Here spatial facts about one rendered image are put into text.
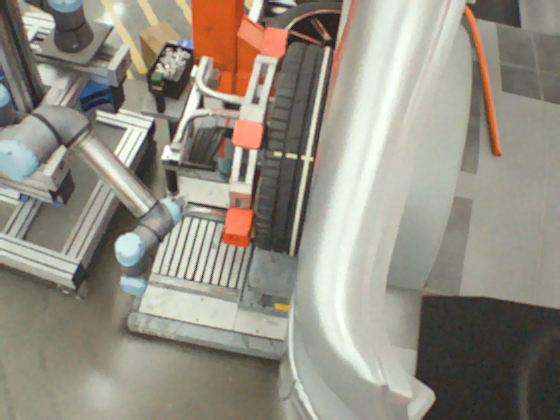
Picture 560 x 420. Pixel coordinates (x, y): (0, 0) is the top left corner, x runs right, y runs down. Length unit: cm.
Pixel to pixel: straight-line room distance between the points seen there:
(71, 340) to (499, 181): 175
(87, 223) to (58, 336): 48
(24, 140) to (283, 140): 67
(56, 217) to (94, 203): 17
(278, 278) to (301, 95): 95
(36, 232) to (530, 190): 188
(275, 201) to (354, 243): 85
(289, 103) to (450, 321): 73
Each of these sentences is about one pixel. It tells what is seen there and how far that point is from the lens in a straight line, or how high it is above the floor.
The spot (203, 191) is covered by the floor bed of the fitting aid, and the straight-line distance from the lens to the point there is 290.
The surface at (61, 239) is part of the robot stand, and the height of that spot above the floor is 21.
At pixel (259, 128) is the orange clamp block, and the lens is 172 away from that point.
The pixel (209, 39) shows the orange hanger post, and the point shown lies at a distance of 241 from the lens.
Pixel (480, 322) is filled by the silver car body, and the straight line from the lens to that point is 182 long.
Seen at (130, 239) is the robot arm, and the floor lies 101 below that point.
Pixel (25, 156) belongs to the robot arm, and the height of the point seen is 122.
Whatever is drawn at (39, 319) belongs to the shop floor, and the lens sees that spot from 281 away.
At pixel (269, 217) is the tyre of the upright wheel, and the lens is 183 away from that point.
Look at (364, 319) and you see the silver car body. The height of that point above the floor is 164.
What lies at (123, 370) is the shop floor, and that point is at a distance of 266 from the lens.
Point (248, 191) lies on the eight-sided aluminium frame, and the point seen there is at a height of 97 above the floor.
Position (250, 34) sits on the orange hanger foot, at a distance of 245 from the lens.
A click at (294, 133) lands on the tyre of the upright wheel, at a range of 175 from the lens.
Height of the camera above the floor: 249
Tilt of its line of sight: 58 degrees down
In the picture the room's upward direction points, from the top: 6 degrees clockwise
